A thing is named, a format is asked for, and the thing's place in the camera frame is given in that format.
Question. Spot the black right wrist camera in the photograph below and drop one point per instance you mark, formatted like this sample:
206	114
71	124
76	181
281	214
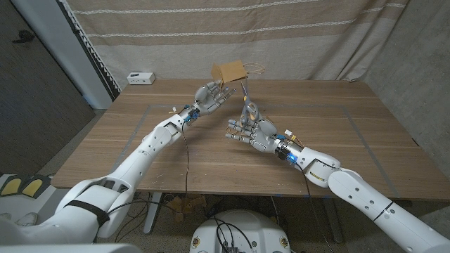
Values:
283	153

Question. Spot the white sneaker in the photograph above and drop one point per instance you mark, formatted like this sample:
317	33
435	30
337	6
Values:
4	216
26	219

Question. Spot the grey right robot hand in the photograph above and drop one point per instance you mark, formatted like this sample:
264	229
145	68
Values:
262	137

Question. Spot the brown cardboard scraps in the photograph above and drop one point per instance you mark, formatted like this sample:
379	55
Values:
197	202

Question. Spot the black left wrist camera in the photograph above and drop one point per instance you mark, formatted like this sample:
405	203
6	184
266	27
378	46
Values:
192	115

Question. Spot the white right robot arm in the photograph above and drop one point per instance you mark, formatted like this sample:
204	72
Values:
369	200

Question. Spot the black triangle-patterned trim strip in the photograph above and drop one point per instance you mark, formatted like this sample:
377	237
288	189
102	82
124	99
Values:
96	61

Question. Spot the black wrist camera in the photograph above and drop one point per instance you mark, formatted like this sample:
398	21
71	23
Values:
192	115
283	153

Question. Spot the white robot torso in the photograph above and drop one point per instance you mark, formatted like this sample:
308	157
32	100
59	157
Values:
256	228

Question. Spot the beige striped curtain backdrop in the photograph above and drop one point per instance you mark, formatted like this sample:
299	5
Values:
299	42

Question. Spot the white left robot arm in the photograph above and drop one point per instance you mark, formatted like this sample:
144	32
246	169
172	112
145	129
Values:
140	158

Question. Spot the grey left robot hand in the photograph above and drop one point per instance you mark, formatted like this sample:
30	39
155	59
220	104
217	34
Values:
207	100

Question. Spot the grey tape outline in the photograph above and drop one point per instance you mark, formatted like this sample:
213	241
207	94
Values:
316	105

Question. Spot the white power strip box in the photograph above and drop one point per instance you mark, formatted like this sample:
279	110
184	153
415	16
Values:
140	78

